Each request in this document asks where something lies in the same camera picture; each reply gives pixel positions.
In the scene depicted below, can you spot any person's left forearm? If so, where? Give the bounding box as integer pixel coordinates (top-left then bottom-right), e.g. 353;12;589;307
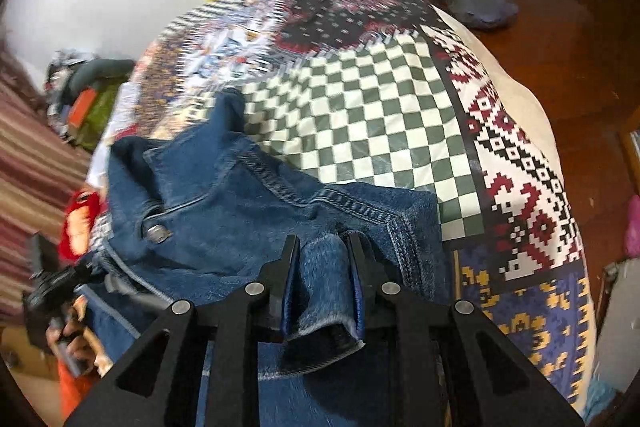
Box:
56;354;108;427

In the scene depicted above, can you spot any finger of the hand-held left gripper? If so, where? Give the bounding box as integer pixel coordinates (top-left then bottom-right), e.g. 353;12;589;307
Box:
75;257;168;310

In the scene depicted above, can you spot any pile of clutter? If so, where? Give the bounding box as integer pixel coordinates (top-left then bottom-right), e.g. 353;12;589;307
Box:
45;49;136;108

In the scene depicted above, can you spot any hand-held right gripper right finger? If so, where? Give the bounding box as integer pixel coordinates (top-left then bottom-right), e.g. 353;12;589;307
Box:
347;232;586;427

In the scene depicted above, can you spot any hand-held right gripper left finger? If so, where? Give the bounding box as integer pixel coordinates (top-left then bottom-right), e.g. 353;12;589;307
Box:
65;234;301;427

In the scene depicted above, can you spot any blue denim jacket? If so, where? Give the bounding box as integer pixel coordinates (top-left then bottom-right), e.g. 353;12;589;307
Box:
82;89;453;427

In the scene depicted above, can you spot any orange box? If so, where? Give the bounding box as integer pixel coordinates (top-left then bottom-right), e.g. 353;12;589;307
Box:
67;89;98;132

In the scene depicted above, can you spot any green box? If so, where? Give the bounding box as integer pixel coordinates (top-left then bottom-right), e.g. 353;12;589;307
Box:
75;79;123;150

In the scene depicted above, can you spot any white appliance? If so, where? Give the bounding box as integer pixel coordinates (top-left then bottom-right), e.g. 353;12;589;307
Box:
595;257;640;388

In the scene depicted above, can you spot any patchwork patterned bed sheet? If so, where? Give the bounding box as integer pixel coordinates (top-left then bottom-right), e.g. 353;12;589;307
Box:
87;0;598;413

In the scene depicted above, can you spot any person's left hand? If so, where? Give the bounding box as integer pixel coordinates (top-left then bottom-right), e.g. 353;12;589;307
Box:
46;294;113;378

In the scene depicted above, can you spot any striped brown curtain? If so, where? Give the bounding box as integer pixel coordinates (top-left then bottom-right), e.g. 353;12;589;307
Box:
0;42;93;328

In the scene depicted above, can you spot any red plush blanket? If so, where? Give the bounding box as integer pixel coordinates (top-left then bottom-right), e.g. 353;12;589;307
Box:
57;189;108;265

